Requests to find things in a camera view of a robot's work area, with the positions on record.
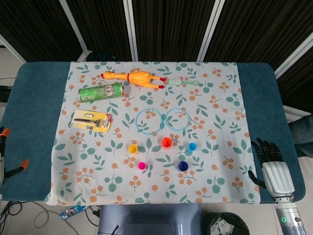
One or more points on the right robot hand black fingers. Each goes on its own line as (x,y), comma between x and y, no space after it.
(277,176)

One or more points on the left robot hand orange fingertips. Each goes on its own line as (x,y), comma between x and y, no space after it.
(2,147)

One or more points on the light blue plastic cup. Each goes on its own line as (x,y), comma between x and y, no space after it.
(192,146)

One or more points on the dark blue plastic cup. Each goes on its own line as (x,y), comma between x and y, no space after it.
(183,166)

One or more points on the yellow plastic cup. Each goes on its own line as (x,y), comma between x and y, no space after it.
(133,149)

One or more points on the pink plastic cup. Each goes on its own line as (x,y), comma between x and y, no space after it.
(141,165)

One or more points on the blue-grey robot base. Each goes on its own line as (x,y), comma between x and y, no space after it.
(146,215)

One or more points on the large orange plastic cup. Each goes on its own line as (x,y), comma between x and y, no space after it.
(167,143)

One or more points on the teal table cover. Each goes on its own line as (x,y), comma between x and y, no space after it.
(31,110)

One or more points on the trash bin with black bag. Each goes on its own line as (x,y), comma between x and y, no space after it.
(227,225)

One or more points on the razor in yellow package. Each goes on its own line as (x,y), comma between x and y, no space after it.
(90,121)

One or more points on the floral printed tablecloth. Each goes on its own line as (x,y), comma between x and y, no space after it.
(207,110)

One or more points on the colourful snack wrapper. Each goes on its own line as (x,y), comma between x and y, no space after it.
(73,211)

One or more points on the green chip can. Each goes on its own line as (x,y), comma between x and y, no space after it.
(100,92)

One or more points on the black bag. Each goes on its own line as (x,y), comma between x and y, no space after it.
(101,56)

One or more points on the yellow rubber chicken toy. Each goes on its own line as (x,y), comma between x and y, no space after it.
(139,77)

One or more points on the dark folding partition screen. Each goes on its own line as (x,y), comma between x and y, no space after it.
(171,24)

